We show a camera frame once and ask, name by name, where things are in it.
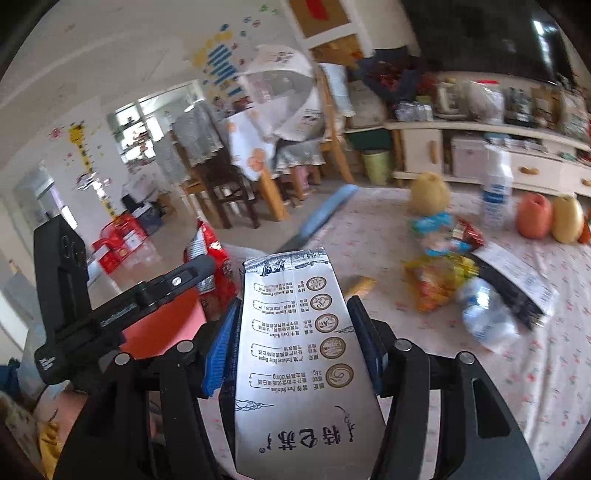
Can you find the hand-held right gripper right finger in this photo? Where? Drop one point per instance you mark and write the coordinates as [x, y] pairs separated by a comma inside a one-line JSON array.
[[369, 341]]

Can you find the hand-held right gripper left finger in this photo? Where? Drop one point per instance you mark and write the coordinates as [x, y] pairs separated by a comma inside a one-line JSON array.
[[217, 364]]

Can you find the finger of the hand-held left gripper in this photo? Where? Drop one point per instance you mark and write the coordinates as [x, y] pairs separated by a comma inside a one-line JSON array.
[[178, 280]]

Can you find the pink plastic bowl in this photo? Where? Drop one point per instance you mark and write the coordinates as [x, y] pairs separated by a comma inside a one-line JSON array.
[[157, 327]]

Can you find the silver milk carton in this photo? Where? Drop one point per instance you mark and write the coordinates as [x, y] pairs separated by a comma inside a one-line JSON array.
[[295, 369]]

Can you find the yellow snack bag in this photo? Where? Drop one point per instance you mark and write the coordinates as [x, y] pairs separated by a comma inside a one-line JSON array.
[[434, 281]]

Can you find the green trash bin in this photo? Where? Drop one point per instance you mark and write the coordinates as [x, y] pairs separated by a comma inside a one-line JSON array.
[[376, 168]]

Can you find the red gift boxes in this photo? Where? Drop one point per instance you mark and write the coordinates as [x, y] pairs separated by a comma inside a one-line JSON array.
[[115, 240]]

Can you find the dark wooden chair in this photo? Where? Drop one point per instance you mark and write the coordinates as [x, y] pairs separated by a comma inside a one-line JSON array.
[[221, 180]]

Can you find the crushed white yogurt bottle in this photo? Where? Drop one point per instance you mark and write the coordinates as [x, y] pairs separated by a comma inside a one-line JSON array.
[[489, 318]]

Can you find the wooden dining table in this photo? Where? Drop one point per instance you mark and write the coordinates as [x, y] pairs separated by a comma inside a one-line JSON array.
[[272, 198]]

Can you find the blue snack wrapper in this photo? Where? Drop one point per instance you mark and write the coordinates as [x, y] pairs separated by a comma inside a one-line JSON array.
[[431, 224]]

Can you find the red foil wrapper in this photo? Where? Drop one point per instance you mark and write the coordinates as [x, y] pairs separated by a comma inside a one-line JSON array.
[[468, 233]]

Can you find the white flower print tablecloth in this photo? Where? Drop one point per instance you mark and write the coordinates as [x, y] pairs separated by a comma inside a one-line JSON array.
[[249, 147]]

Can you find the small yellow pear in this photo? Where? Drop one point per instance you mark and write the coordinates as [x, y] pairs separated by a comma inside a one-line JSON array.
[[429, 191]]

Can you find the cherry print tablecloth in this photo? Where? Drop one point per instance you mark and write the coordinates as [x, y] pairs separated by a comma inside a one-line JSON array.
[[531, 392]]

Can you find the stool with lace cover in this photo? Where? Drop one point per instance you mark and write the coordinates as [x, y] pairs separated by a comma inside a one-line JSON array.
[[295, 154]]

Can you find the white milk bottle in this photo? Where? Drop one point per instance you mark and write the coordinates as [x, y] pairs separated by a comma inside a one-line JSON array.
[[496, 194]]

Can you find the white TV cabinet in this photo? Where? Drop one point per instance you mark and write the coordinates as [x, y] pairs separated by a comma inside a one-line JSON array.
[[415, 147]]

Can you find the red apple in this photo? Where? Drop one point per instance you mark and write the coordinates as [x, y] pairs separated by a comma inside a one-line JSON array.
[[534, 215]]

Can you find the pink storage box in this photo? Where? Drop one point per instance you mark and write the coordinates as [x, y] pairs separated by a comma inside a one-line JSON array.
[[468, 157]]

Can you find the white mesh food cover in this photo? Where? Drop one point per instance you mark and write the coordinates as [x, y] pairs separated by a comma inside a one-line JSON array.
[[277, 92]]

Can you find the large yellow pear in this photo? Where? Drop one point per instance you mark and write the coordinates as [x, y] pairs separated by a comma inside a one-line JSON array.
[[567, 218]]

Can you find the white sack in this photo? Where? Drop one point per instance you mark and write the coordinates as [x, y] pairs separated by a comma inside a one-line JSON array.
[[367, 108]]

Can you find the pack of foil cups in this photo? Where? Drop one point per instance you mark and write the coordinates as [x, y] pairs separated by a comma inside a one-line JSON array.
[[415, 110]]

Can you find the tangerine with leaf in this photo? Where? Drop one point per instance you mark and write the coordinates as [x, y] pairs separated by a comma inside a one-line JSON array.
[[586, 233]]

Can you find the light wooden chair blue towel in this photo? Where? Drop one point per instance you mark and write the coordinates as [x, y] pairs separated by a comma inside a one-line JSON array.
[[334, 92]]

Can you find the glass kettle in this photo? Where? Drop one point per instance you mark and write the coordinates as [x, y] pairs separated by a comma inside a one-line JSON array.
[[447, 98]]

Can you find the dark wrapped bouquet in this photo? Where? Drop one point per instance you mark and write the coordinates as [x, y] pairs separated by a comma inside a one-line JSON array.
[[388, 76]]

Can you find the clear plastic zip bag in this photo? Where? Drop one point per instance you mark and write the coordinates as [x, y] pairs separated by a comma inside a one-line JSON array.
[[485, 101]]

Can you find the black flat TV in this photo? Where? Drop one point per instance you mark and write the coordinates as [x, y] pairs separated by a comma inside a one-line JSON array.
[[480, 41]]

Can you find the giraffe wall sticker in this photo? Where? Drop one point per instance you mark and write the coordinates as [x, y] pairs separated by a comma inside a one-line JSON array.
[[83, 147]]

